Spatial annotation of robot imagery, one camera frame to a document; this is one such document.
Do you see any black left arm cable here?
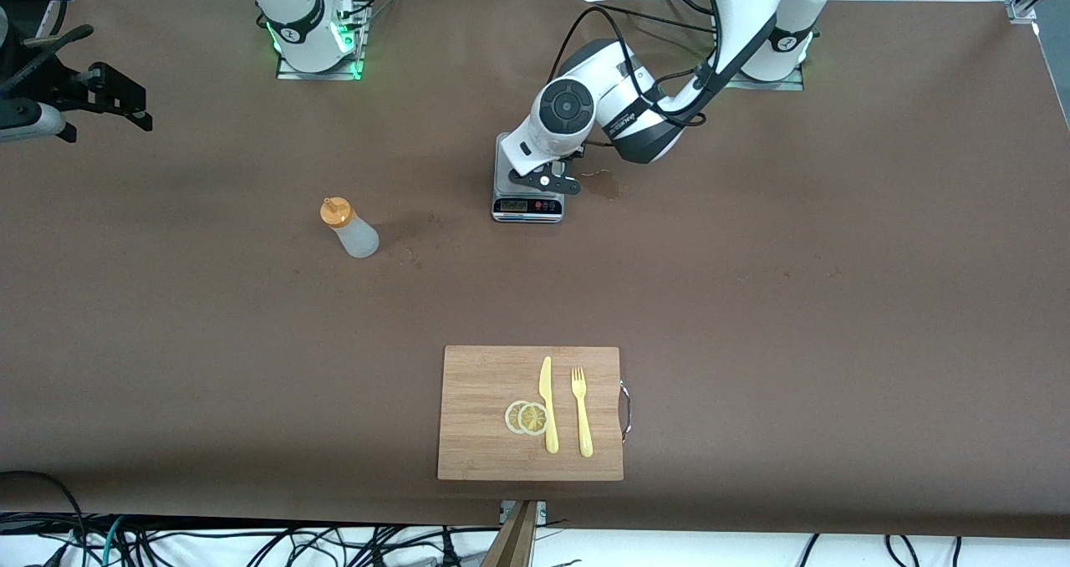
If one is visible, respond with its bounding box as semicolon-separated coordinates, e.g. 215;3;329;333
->
548;0;724;129

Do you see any clear sauce bottle orange cap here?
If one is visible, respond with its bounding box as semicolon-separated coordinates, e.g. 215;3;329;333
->
320;197;380;259

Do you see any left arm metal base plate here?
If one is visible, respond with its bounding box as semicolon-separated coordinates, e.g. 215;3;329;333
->
723;15;805;91

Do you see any teal floor cable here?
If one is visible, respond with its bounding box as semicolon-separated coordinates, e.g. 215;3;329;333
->
75;515;126;567

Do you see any yellow plastic fork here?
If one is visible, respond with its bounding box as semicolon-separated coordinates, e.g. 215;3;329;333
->
571;366;594;458

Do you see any black looped floor cable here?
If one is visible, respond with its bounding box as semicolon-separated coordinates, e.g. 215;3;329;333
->
0;469;89;543

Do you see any silver digital kitchen scale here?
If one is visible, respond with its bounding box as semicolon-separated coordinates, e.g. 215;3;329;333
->
492;132;567;224

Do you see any wooden cutting board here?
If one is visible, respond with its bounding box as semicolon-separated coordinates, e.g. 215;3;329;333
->
437;345;625;482

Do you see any wooden post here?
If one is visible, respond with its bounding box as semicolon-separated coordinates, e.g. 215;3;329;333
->
481;500;540;567

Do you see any yellow plastic knife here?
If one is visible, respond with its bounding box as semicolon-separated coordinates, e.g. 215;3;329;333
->
538;355;560;455

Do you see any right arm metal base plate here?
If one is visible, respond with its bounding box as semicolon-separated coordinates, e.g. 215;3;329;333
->
276;0;369;81

